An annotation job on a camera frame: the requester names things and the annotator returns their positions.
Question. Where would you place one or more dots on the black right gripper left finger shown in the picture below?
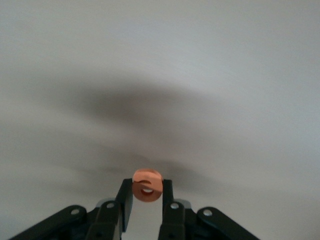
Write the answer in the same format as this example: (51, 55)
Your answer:
(107, 220)

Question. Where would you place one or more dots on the orange foam letter e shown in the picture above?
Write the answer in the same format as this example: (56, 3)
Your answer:
(147, 182)

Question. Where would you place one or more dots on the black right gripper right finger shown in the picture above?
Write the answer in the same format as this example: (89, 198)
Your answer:
(180, 222)

